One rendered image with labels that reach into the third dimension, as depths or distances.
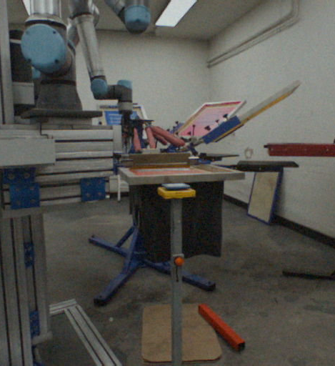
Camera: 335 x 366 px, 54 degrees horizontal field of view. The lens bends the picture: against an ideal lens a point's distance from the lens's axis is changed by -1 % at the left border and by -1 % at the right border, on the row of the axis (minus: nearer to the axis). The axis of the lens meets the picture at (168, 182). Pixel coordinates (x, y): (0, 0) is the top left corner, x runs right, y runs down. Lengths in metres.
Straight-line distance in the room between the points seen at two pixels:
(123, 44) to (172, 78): 1.08
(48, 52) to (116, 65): 5.37
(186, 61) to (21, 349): 5.88
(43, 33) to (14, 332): 1.07
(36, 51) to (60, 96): 0.17
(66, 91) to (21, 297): 0.78
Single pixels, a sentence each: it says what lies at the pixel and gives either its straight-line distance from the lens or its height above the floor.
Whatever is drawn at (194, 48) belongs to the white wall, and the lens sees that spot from 6.78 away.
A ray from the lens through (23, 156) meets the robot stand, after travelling 0.98.
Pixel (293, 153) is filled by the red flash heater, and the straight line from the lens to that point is 2.57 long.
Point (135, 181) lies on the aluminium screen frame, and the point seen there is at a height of 0.97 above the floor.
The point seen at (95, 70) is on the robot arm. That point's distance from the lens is 1.59.
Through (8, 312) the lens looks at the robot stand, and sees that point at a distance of 1.44.
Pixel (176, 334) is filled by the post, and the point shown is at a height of 0.30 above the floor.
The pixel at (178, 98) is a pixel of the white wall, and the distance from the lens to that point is 6.52.
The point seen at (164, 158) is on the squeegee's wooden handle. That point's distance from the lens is 2.13.
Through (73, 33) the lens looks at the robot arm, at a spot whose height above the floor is 1.67.
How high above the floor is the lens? 1.18
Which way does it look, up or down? 8 degrees down
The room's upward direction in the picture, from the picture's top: straight up
